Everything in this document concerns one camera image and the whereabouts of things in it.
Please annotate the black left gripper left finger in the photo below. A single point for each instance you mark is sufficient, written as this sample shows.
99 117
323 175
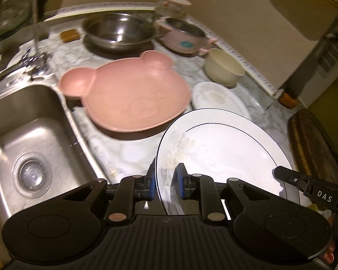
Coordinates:
124 195

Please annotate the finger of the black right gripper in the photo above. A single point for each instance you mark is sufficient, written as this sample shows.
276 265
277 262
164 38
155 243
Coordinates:
319 191

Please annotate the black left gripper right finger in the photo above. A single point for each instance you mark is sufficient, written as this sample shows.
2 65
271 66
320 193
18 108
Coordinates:
201 188

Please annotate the large white rimmed plate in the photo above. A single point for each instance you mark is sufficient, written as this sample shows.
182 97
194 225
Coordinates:
219 144

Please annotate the pink bear-shaped plate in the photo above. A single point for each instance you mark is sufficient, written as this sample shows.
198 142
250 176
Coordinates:
130 94

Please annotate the cream plastic bowl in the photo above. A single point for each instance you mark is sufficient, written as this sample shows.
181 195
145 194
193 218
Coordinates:
222 68

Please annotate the pink handled steel-lined bowl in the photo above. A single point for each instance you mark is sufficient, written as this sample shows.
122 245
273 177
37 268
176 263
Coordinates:
183 37

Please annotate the large steel bowl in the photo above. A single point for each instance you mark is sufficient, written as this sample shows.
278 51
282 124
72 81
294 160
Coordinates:
118 32

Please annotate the round wooden cutting board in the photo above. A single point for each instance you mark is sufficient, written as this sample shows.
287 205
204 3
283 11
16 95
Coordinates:
313 150

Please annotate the small white plate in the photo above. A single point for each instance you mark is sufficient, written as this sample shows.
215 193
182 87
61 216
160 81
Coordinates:
214 95

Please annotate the stainless steel sink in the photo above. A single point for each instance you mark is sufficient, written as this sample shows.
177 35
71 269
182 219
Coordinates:
42 152

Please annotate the chrome faucet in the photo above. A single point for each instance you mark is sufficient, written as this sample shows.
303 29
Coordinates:
38 61

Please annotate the brown soap bar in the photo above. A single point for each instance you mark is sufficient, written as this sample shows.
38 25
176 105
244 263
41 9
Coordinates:
69 35

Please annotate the orange handled knife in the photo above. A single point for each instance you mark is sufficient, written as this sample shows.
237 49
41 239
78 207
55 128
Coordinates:
288 101

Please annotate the white wall vent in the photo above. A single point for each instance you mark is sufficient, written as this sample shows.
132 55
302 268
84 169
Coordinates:
327 59

